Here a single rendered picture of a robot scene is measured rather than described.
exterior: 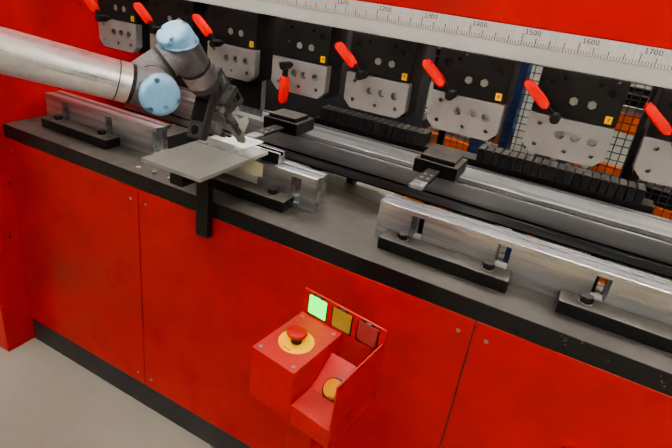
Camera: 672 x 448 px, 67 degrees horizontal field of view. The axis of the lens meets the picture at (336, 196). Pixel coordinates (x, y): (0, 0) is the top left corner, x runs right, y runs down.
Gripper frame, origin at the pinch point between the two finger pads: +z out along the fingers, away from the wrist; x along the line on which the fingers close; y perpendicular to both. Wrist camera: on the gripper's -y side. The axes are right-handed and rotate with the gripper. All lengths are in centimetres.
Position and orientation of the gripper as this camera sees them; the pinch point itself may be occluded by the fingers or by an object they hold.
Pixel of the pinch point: (231, 139)
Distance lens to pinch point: 137.1
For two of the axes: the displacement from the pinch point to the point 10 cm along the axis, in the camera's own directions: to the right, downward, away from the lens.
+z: 2.0, 5.0, 8.4
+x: -8.8, -2.9, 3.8
